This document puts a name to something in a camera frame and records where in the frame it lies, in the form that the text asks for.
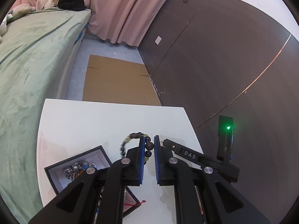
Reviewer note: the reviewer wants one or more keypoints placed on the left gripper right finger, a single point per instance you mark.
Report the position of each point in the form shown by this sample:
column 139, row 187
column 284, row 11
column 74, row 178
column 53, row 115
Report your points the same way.
column 201, row 195

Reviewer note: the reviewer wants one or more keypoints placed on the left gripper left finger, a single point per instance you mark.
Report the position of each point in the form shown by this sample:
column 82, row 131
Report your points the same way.
column 97, row 196

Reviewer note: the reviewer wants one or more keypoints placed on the jewelry pile in box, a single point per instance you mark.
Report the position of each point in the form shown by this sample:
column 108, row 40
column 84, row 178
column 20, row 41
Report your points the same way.
column 73, row 170

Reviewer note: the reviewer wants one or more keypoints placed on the flattened brown cardboard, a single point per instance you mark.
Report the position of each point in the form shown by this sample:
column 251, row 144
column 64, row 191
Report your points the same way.
column 112, row 80

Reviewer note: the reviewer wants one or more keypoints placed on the green bed blanket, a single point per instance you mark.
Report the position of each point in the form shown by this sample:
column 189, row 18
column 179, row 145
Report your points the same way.
column 34, row 51

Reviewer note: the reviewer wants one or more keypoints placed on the crumpled white bedding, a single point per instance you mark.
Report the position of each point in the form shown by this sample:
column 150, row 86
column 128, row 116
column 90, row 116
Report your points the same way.
column 3, row 26

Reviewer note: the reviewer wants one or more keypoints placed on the plush pillow on bed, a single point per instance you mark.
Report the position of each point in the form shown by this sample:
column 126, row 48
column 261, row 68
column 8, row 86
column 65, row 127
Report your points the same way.
column 19, row 11

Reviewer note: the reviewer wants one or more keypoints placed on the white bed frame side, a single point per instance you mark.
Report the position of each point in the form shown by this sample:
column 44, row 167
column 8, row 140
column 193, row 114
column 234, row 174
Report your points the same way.
column 65, row 76

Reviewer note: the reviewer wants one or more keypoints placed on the white wall outlet plate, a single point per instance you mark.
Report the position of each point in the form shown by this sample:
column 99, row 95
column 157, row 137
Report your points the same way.
column 158, row 40

